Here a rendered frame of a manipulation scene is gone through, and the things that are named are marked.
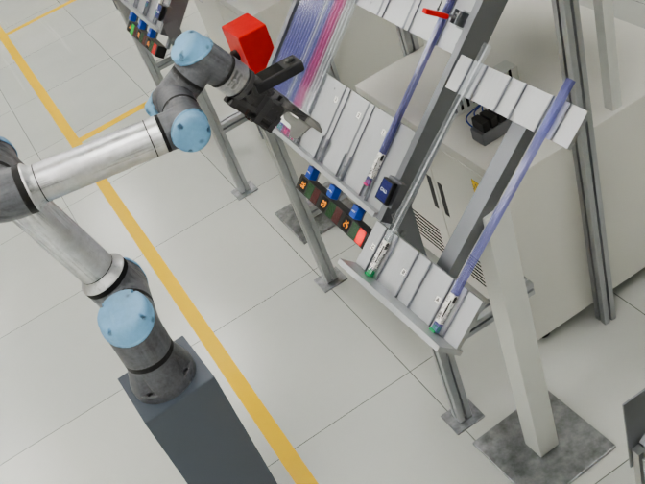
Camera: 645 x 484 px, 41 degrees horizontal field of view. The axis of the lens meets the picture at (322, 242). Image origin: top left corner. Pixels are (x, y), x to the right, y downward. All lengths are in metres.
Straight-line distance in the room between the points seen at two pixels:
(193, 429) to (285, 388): 0.65
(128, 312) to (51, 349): 1.36
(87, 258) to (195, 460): 0.54
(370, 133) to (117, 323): 0.70
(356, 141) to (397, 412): 0.81
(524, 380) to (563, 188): 0.49
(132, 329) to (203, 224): 1.55
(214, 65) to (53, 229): 0.47
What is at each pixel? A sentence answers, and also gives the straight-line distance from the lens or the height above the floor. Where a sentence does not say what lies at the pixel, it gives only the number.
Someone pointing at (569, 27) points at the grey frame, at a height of 0.94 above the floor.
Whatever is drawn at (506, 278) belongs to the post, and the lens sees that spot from 1.80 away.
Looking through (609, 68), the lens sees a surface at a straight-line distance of 2.15.
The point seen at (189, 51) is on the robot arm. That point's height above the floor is 1.19.
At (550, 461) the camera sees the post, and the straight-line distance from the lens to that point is 2.27.
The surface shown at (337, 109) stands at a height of 0.81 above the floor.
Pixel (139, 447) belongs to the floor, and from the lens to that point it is 2.71.
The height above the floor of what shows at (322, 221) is 0.01.
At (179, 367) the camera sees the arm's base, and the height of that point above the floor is 0.60.
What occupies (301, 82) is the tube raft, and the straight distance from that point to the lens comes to 2.25.
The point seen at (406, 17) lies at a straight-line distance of 2.00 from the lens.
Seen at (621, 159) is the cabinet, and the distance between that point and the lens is 2.30.
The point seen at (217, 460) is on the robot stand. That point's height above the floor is 0.32.
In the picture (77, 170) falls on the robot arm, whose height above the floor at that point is 1.13.
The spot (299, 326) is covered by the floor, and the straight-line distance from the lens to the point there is 2.77.
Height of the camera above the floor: 1.90
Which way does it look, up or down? 39 degrees down
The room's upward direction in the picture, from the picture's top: 22 degrees counter-clockwise
